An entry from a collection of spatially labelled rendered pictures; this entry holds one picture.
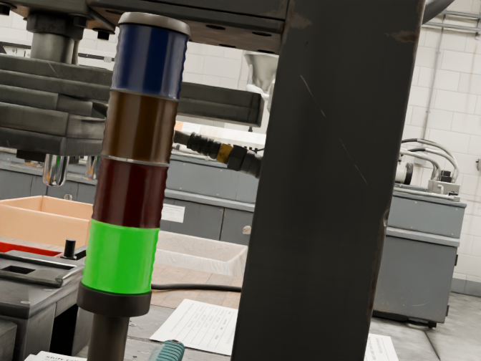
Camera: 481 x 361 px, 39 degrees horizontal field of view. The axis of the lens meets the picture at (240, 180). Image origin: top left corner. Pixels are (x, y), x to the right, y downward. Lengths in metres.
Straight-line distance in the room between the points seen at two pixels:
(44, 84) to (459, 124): 6.65
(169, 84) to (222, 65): 6.77
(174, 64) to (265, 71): 5.40
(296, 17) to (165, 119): 0.23
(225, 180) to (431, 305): 1.78
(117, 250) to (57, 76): 0.28
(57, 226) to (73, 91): 2.37
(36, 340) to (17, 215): 2.45
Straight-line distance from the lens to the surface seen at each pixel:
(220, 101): 0.58
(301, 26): 0.56
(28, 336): 0.58
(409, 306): 5.19
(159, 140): 0.36
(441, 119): 7.12
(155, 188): 0.36
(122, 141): 0.35
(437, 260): 5.15
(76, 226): 2.94
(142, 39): 0.36
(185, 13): 0.57
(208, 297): 1.04
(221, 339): 0.84
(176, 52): 0.36
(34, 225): 3.00
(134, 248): 0.36
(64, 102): 0.61
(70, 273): 0.66
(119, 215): 0.36
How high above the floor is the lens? 1.14
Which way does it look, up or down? 3 degrees down
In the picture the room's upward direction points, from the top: 9 degrees clockwise
